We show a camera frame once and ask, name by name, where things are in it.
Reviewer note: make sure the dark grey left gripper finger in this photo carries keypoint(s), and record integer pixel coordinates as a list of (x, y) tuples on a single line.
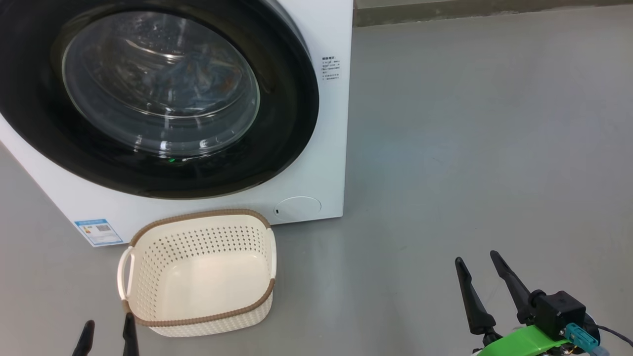
[(86, 341), (130, 338)]

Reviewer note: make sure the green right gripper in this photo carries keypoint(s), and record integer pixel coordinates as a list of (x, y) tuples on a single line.
[(519, 343)]

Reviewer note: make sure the washer door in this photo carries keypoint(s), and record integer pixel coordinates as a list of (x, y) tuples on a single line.
[(282, 123)]

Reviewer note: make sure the blue orange patterned cloth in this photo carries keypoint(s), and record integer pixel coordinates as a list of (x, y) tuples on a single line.
[(198, 79)]

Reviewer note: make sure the white washing machine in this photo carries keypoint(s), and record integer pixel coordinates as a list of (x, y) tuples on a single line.
[(331, 148)]

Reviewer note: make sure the cream perforated laundry basket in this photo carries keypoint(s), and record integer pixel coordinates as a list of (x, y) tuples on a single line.
[(198, 282)]

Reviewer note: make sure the blue energy label sticker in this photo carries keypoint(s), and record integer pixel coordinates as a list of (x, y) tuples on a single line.
[(99, 232)]

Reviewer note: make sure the round white filter cover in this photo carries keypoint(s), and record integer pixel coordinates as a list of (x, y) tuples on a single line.
[(297, 208)]

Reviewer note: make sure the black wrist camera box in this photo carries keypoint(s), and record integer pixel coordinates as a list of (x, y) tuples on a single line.
[(559, 314)]

